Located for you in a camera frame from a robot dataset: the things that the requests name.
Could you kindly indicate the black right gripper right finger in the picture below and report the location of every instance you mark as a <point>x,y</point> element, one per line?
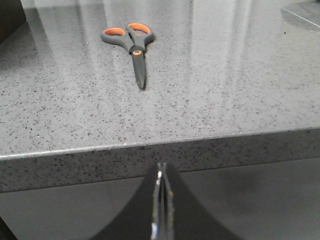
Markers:
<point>185,217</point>

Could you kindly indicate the grey orange handled scissors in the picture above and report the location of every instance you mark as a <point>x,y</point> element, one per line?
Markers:
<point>133,38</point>

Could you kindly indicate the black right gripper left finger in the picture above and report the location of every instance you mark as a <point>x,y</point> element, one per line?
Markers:
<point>140,219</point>

